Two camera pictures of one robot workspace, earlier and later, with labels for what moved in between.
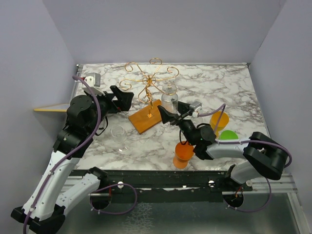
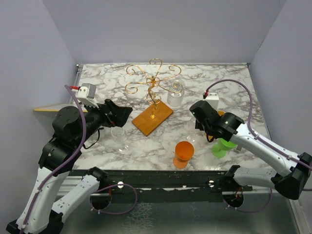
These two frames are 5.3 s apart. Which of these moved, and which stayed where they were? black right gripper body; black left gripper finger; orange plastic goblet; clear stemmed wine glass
Moved: black right gripper body; black left gripper finger
Stayed: orange plastic goblet; clear stemmed wine glass
